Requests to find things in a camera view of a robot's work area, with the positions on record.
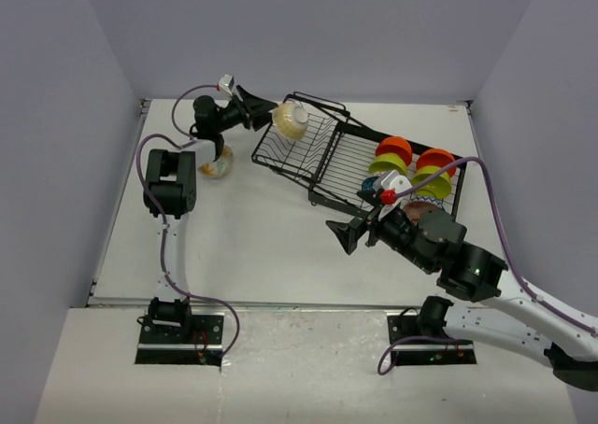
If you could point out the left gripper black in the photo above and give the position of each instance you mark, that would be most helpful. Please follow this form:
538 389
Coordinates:
258 120

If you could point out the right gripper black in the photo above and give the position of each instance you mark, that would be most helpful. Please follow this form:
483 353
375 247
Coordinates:
348 233

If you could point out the yellow sun pattern bowl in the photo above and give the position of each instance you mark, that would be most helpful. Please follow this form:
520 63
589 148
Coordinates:
291 120

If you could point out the floral leaf pattern bowl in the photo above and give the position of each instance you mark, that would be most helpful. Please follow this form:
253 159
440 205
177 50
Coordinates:
219 168

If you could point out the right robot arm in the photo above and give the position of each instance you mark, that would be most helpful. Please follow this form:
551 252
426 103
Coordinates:
484 303

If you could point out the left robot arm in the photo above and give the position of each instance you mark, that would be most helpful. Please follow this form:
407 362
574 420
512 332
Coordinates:
167 173

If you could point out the blue triangle pattern bowl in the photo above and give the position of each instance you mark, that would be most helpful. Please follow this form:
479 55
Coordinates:
370 184

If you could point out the red diamond pattern bowl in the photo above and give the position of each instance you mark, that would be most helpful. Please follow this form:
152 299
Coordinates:
415 209

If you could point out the lime green bowl rear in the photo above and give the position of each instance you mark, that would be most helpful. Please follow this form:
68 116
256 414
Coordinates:
387 162

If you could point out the lime green bowl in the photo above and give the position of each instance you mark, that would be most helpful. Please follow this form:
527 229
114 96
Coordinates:
387 162
439 188

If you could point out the orange bowl rear row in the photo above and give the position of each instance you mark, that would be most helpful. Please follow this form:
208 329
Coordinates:
396 145

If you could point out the orange bowl row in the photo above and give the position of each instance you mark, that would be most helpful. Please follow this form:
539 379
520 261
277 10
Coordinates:
434 157
396 145

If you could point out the blue zigzag pattern bowl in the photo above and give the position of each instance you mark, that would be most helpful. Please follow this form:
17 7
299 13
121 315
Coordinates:
430 200

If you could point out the lime green bowl front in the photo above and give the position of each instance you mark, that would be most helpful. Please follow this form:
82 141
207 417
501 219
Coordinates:
439 188

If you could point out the orange bowl front row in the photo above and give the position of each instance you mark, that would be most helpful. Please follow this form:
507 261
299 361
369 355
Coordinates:
434 157

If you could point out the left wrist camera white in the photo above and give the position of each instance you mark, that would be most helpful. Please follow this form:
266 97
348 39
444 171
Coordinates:
226 85

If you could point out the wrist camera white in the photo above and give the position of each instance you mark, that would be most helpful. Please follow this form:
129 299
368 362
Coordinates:
226 85
390 188

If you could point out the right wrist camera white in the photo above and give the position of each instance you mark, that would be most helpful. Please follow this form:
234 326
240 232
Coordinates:
390 188

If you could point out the black wire dish rack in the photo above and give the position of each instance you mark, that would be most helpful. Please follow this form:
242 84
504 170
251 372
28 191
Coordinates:
332 160

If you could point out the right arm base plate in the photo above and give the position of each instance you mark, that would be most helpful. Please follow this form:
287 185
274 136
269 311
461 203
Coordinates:
423 353

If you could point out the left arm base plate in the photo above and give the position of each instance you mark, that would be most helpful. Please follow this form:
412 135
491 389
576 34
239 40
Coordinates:
199 344

